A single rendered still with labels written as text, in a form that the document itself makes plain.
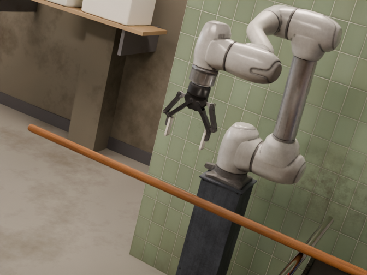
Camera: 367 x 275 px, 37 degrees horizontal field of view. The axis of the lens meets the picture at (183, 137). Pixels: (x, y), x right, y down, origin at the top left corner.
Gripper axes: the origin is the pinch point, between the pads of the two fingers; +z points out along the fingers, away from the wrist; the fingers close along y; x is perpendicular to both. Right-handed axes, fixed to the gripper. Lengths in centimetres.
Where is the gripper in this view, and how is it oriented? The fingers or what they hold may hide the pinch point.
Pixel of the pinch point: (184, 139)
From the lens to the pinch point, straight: 188.2
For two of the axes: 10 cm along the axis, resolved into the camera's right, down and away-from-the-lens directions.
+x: -4.0, 1.5, -9.0
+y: -8.7, -3.6, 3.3
